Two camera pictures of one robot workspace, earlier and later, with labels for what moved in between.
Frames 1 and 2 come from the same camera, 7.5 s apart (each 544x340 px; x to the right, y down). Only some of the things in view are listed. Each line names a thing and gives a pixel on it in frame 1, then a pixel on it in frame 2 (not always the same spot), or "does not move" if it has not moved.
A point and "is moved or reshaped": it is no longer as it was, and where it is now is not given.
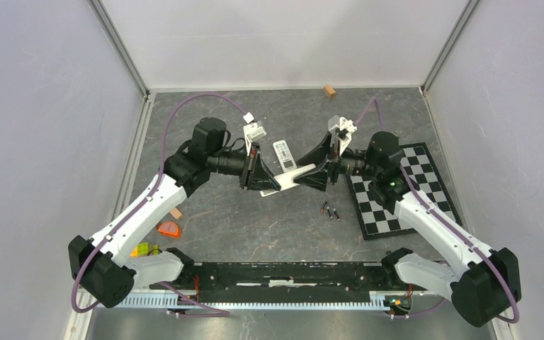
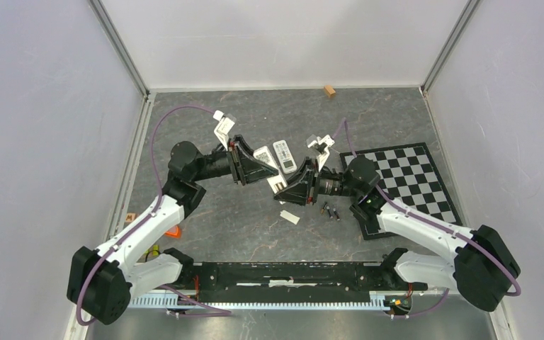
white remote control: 285,180 is moved or reshaped
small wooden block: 329,91 does not move
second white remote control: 285,155 does not move
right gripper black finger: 316,178 to 295,190
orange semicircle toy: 170,229 does not move
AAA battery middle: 330,214 does not move
